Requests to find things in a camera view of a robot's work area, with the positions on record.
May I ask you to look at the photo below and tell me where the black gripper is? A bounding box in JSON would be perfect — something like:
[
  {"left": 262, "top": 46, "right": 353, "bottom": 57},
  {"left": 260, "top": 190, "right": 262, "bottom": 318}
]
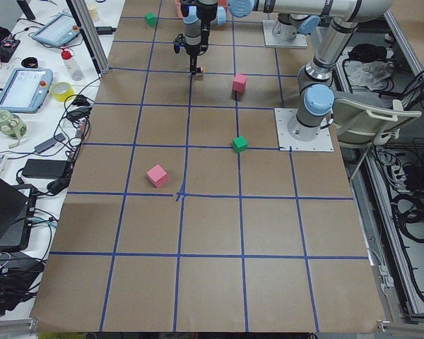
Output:
[{"left": 173, "top": 33, "right": 208, "bottom": 76}]

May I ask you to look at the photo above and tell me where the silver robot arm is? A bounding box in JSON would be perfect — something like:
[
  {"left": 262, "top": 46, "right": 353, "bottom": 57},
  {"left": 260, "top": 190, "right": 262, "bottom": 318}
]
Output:
[
  {"left": 173, "top": 1, "right": 320, "bottom": 76},
  {"left": 228, "top": 1, "right": 393, "bottom": 141}
]

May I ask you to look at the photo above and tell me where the pink cube near center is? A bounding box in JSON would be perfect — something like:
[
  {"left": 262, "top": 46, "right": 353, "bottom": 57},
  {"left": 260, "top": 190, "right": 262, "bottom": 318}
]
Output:
[{"left": 232, "top": 73, "right": 248, "bottom": 93}]

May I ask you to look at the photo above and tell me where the pink cube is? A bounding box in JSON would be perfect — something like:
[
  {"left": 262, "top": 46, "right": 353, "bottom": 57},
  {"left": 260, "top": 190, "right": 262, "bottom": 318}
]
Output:
[
  {"left": 146, "top": 165, "right": 169, "bottom": 188},
  {"left": 232, "top": 73, "right": 248, "bottom": 93}
]

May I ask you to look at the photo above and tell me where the green cube at corner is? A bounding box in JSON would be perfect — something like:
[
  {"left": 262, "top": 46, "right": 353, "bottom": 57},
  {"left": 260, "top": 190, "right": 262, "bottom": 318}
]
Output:
[{"left": 145, "top": 13, "right": 157, "bottom": 27}]

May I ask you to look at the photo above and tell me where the pink plastic bin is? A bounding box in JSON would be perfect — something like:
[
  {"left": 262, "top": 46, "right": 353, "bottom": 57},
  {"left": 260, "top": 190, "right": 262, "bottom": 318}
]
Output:
[{"left": 175, "top": 0, "right": 228, "bottom": 26}]

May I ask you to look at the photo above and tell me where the green cube near center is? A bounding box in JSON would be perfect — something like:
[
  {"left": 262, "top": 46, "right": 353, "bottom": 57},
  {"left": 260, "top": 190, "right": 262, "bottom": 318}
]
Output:
[{"left": 232, "top": 136, "right": 248, "bottom": 154}]

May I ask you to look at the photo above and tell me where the pink cube far side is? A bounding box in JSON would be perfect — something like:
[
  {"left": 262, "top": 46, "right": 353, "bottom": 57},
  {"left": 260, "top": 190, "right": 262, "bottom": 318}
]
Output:
[{"left": 146, "top": 165, "right": 169, "bottom": 188}]

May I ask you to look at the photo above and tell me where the clear squeeze bottle red cap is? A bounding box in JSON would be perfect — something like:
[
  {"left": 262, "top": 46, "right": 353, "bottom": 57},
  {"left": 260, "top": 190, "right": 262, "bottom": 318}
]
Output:
[{"left": 61, "top": 48, "right": 84, "bottom": 81}]

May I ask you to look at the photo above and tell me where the yellow tape roll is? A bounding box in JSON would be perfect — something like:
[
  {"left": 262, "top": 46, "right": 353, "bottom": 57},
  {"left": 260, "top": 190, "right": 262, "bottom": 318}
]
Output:
[{"left": 49, "top": 82, "right": 75, "bottom": 102}]

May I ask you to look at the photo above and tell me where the upper teach pendant tablet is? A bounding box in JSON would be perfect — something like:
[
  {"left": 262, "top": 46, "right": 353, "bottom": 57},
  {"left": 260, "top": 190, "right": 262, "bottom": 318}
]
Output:
[{"left": 31, "top": 13, "right": 79, "bottom": 47}]

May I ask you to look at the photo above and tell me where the teach pendant tablet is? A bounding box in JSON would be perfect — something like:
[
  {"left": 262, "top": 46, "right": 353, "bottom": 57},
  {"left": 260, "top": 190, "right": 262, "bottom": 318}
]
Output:
[
  {"left": 0, "top": 68, "right": 53, "bottom": 114},
  {"left": 31, "top": 13, "right": 79, "bottom": 47}
]

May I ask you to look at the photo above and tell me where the black round container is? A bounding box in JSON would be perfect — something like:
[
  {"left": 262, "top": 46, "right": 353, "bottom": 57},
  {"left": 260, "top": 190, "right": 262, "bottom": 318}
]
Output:
[{"left": 21, "top": 56, "right": 39, "bottom": 69}]

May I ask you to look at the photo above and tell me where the lower teach pendant tablet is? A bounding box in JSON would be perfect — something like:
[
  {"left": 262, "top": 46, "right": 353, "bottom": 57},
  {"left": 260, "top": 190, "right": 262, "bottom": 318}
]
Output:
[{"left": 0, "top": 68, "right": 53, "bottom": 114}]

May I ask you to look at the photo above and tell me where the white office chair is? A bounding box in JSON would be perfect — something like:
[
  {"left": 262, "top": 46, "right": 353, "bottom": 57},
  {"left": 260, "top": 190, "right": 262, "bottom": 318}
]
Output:
[{"left": 332, "top": 97, "right": 422, "bottom": 148}]

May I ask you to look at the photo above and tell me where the black power adapter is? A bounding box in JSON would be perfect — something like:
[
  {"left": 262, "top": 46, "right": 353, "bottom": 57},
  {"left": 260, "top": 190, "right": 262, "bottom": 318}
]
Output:
[{"left": 22, "top": 159, "right": 67, "bottom": 179}]

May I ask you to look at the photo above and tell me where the black laptop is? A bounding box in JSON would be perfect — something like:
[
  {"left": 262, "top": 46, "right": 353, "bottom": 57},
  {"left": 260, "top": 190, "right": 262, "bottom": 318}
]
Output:
[{"left": 0, "top": 179, "right": 36, "bottom": 253}]

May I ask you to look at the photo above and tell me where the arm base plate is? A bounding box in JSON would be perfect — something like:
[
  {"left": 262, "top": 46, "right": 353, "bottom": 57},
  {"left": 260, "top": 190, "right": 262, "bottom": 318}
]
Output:
[
  {"left": 262, "top": 20, "right": 307, "bottom": 49},
  {"left": 274, "top": 108, "right": 334, "bottom": 152}
]

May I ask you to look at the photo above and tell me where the aluminium frame post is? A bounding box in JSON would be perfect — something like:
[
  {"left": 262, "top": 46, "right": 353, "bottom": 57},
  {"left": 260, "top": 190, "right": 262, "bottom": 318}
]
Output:
[{"left": 66, "top": 0, "right": 110, "bottom": 75}]

